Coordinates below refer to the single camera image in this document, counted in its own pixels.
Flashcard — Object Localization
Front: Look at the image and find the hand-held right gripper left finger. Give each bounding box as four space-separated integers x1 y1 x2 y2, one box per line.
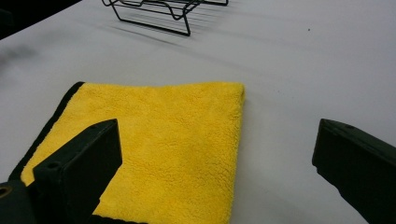
32 119 123 224

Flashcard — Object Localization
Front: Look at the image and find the yellow microfiber towel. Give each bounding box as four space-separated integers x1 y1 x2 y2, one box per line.
8 81 246 224

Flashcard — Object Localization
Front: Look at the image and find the black wire rack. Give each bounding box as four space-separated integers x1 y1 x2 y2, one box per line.
101 0 229 37

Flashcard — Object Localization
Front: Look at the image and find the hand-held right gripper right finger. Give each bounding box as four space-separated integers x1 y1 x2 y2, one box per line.
312 118 396 224

